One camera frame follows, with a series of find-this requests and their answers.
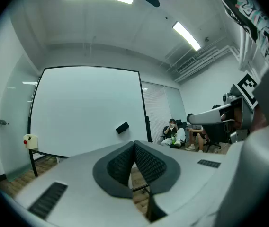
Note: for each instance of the green plastic bottle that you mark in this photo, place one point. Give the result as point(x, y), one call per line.
point(173, 140)

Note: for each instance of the white wall pipes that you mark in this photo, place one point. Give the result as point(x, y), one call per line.
point(244, 53)

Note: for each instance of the person's right forearm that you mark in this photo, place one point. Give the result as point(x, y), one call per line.
point(260, 119)

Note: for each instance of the beige box with red button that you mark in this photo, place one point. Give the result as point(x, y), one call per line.
point(31, 141)

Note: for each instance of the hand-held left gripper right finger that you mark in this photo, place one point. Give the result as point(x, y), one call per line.
point(191, 174)

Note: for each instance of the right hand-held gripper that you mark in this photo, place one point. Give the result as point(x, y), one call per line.
point(245, 91)

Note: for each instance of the large black-framed whiteboard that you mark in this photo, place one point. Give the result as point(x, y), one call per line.
point(84, 107)

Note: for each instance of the black patterned T-shirt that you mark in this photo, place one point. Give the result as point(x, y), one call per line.
point(248, 13)

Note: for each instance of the ceiling air vent grille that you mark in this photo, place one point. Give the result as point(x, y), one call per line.
point(185, 65)

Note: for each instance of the white black box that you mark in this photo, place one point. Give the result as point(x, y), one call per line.
point(122, 127)

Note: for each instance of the white window blinds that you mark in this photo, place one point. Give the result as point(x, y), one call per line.
point(155, 110)

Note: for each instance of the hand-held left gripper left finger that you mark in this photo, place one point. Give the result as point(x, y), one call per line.
point(77, 185)

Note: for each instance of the black office chair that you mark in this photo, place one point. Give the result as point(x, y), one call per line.
point(183, 126)
point(216, 133)

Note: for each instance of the bundle of white ceiling pipes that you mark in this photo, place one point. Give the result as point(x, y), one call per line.
point(210, 58)

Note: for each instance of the frosted glass door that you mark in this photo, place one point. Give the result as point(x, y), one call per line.
point(16, 107)

